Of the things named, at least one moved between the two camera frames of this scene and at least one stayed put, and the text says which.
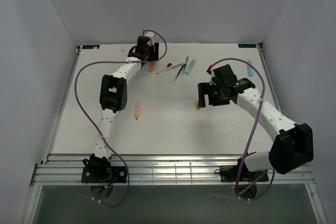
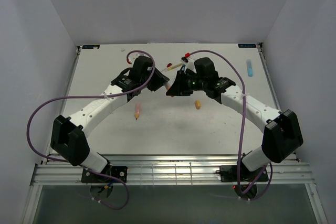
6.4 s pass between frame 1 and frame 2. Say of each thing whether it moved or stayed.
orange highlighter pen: moved
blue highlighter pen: stayed
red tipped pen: stayed
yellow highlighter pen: stayed
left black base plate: stayed
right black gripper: moved
